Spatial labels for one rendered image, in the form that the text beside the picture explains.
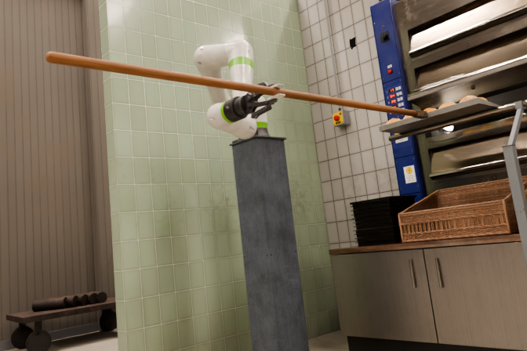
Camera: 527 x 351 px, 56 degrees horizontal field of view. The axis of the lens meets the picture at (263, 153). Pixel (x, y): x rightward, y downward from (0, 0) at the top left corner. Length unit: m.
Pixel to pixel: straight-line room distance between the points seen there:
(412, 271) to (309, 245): 1.09
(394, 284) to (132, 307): 1.35
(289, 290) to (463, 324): 0.81
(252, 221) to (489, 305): 1.15
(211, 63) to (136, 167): 0.78
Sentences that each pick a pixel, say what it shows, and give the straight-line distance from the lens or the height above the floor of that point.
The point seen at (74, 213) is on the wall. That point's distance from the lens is 5.27.
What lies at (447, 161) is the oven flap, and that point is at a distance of 3.14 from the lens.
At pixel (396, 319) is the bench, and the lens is 2.77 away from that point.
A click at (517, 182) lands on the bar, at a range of 2.33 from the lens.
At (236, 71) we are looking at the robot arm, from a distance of 2.27.
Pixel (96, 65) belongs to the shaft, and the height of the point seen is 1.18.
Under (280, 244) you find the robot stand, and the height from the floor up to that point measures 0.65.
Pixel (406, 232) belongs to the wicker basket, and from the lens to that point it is 2.70.
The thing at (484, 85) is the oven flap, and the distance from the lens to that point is 3.02.
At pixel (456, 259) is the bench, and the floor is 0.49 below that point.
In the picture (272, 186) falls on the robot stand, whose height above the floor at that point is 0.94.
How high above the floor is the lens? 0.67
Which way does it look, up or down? 10 degrees up
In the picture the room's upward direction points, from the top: 6 degrees counter-clockwise
